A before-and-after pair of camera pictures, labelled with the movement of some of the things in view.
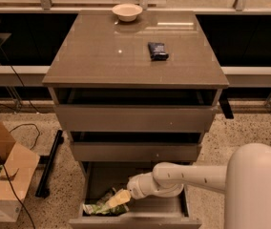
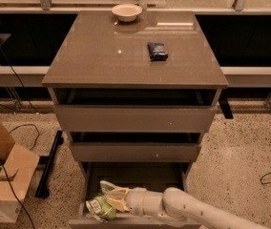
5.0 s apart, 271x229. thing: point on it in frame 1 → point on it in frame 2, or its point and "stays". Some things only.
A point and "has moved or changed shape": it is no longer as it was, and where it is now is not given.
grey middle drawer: [135, 146] stays
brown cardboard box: [11, 185] stays
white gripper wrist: [137, 187] → [135, 199]
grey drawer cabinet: [133, 90] stays
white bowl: [127, 11] stays
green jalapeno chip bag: [100, 207] has moved or changed shape
